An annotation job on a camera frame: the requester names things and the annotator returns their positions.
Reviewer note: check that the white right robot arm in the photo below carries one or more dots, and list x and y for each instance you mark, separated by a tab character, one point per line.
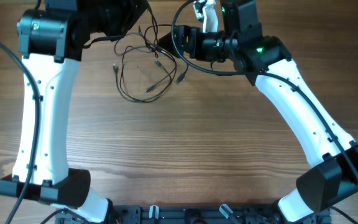
331	152

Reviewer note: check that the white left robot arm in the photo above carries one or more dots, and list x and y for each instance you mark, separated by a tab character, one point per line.
52	37

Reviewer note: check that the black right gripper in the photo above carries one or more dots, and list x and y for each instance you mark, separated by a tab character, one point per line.
179	40

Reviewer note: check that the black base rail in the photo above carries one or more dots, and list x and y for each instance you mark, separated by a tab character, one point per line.
247	214

